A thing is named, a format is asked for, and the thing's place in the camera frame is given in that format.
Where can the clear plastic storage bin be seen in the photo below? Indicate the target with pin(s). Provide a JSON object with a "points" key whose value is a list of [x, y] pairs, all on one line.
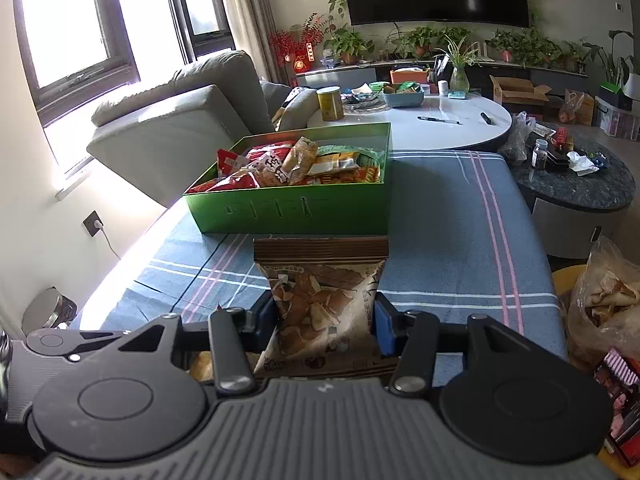
{"points": [[615, 122]]}

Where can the bread loaf bag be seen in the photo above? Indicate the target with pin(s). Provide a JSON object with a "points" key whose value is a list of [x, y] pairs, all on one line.
{"points": [[299, 160]]}

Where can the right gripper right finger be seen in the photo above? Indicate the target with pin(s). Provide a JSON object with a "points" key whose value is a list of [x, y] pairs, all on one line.
{"points": [[412, 338]]}

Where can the orange red noodle snack bag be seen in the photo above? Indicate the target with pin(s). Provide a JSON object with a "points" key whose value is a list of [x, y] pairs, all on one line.
{"points": [[359, 175]]}

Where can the white oval coffee table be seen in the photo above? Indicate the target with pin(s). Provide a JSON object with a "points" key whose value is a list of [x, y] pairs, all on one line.
{"points": [[438, 124]]}

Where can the red flower decoration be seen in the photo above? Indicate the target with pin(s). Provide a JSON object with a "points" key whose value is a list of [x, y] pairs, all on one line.
{"points": [[294, 48]]}

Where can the grey curtain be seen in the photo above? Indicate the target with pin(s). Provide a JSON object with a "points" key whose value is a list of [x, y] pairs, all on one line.
{"points": [[251, 23]]}

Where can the blue plaid tablecloth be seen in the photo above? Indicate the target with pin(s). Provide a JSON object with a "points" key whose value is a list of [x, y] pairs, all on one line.
{"points": [[462, 242]]}

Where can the brown cookie snack bag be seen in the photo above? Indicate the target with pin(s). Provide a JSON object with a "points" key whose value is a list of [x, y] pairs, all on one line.
{"points": [[324, 289]]}

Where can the dark glass jar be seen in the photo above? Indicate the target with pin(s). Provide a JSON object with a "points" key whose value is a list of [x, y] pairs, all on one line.
{"points": [[539, 154]]}

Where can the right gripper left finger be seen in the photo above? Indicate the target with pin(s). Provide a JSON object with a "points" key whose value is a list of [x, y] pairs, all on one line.
{"points": [[233, 333]]}

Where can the dark marble round table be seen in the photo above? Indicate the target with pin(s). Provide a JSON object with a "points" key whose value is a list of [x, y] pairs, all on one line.
{"points": [[572, 212]]}

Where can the red chip bag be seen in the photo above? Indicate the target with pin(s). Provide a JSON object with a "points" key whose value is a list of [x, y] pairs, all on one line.
{"points": [[260, 167]]}

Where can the yellow tin can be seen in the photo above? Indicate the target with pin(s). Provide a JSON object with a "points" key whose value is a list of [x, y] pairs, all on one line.
{"points": [[330, 103]]}

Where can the clear plastic bag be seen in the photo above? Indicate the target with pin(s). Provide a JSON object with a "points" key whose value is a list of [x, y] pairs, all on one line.
{"points": [[514, 151]]}

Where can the green snack packet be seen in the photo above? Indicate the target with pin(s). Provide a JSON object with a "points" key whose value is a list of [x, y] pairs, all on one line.
{"points": [[331, 149]]}

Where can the glass vase with plant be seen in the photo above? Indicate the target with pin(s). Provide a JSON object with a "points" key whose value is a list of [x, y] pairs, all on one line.
{"points": [[460, 56]]}

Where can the black marker pen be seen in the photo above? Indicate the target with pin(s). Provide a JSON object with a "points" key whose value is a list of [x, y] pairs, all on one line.
{"points": [[439, 120]]}

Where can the cardboard box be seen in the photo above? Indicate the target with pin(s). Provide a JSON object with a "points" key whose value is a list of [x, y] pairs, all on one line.
{"points": [[509, 90]]}

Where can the grey sofa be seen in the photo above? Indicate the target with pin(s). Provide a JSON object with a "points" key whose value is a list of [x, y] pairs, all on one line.
{"points": [[161, 137]]}

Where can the blue snack tray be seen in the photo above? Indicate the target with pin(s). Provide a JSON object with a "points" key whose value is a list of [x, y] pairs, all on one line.
{"points": [[395, 98]]}

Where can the tall leafy floor plant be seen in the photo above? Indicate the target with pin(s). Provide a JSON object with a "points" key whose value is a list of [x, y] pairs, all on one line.
{"points": [[617, 67]]}

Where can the wall power socket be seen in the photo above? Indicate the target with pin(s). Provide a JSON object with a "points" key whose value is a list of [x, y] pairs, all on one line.
{"points": [[93, 224]]}

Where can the orange storage box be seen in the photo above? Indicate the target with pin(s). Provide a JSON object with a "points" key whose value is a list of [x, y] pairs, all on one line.
{"points": [[415, 74]]}

